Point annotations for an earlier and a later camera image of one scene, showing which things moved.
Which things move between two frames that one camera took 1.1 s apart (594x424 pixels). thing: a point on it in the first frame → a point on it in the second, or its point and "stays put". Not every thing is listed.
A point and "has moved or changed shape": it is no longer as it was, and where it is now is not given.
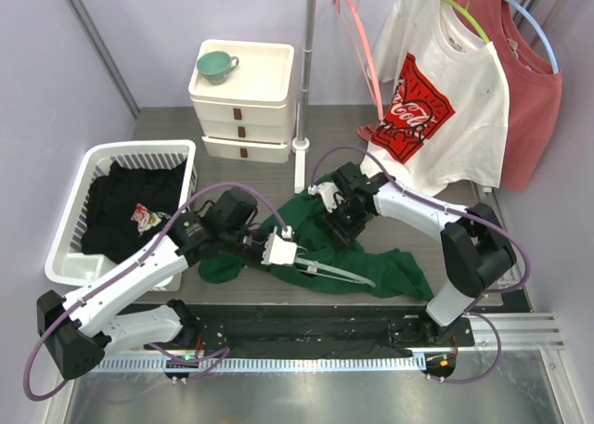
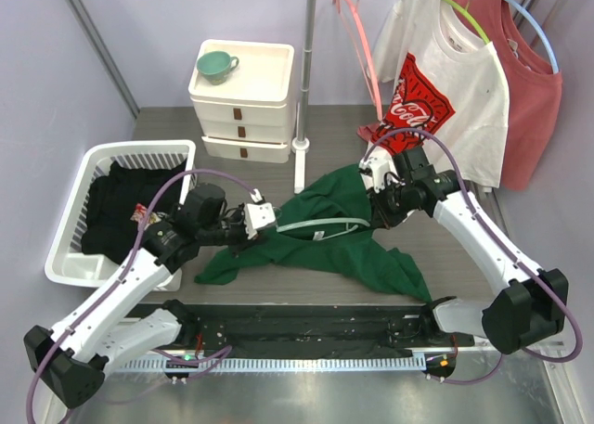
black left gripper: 256,261 → 243,239
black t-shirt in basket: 128,208 stays put
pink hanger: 336,1 stays put
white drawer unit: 250,117 stays put
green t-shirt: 387,266 has moved or changed shape
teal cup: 216,66 stays put
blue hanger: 537,25 stays put
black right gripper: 346,234 → 381,216
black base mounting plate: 314,327 stays put
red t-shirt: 535,90 stays put
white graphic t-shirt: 443,123 stays put
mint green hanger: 348,276 has moved or changed shape
